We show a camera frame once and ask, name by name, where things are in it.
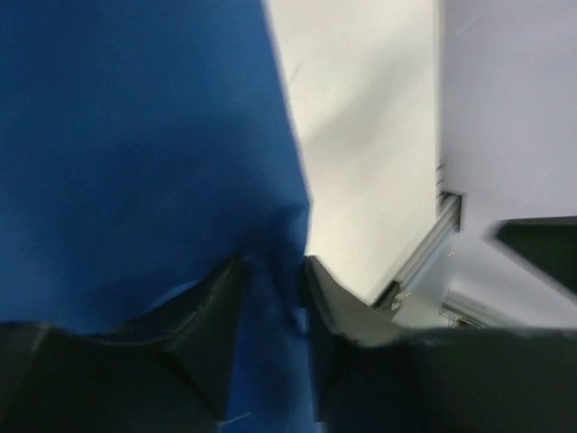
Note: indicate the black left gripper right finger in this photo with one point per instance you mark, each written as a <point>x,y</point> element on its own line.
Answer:
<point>372,375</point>

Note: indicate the blue surgical drape cloth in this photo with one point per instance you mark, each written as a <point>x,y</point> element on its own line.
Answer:
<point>142,144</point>

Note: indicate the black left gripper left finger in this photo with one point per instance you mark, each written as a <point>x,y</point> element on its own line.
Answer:
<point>169,370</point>

